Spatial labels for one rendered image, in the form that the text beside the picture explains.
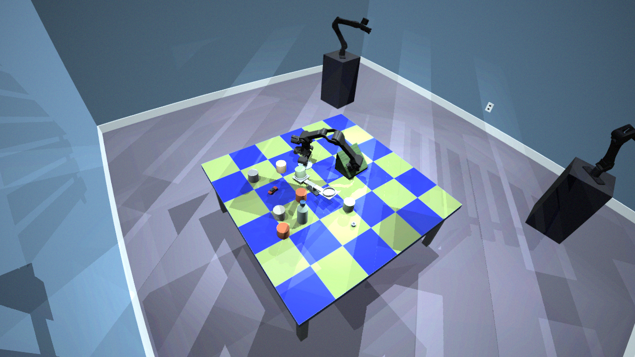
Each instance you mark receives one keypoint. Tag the beige paper cup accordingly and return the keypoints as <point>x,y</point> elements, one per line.
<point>281,166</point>

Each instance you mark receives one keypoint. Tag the orange cylinder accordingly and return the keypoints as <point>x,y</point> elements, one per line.
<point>283,230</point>

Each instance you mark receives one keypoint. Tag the brown cup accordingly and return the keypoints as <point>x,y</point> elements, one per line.
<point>301,194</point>

